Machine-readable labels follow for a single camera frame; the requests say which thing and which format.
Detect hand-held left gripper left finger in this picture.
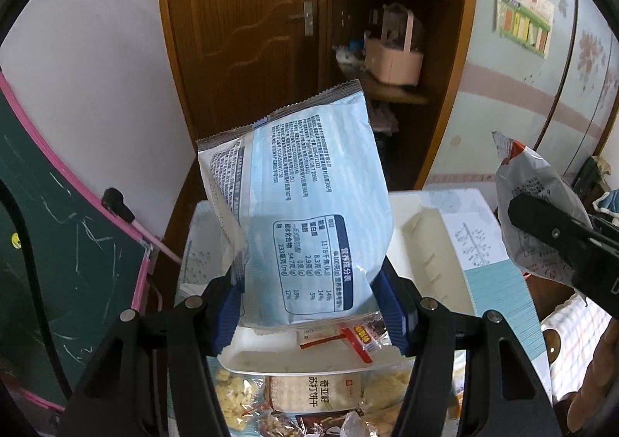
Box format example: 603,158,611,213
58,267,243,437

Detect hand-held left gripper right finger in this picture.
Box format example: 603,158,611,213
374,267,554,437

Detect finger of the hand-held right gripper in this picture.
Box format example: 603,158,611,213
507,194,601,286

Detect orange white snack bag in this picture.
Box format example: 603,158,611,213
491,130,595,289

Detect yellow puffed snack packet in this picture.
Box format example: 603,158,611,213
214,366,266,432
362,363,413,419

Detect white plastic storage box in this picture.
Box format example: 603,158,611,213
192,197,479,376

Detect red nut bar packet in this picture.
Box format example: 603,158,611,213
255,412,301,437

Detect dark brown snack packet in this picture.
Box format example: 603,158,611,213
296,414,350,437

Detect light blue snack bag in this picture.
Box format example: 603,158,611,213
196,79,395,330

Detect person's right forearm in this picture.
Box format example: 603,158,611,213
581,320,619,419

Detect small red brown candy packet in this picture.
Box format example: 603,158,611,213
352,315,393,351

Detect red white sachet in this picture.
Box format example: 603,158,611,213
296,325,374,364

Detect checked blanket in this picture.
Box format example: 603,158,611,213
539,293,615,406

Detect printed leaf tablecloth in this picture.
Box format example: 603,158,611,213
168,188,553,437

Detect tan cracker packet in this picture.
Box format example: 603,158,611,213
267,370,364,418

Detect clear plastic wrapper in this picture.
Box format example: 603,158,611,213
340,416,384,437

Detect floral sliding wardrobe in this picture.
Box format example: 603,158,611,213
426,0,619,192

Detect pink easel leg black cap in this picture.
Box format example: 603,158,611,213
101,187,183,264

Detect wooden corner shelf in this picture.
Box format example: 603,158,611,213
318,0,480,192

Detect folded pink cloths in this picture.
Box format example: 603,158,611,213
366,101,401,134

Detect pink basket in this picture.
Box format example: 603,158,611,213
364,3,426,87

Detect small toys on shelf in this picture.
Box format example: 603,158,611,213
333,39,366,67

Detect brown wooden door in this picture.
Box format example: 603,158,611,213
156,0,330,144

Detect wooden bed post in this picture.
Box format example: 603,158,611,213
542,328,562,363

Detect green chalkboard pink frame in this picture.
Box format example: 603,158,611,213
0,70,156,411

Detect black cable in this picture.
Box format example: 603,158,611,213
0,178,74,396

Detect wall poster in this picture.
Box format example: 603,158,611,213
493,0,556,60

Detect silver door handle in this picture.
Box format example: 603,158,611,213
289,2,318,36

